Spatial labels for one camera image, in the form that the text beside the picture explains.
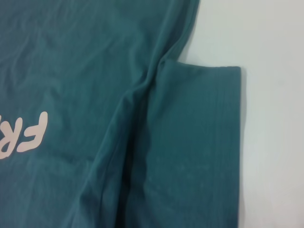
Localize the teal blue FREE! t-shirt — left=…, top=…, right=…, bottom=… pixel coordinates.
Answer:
left=0, top=0, right=242, bottom=228

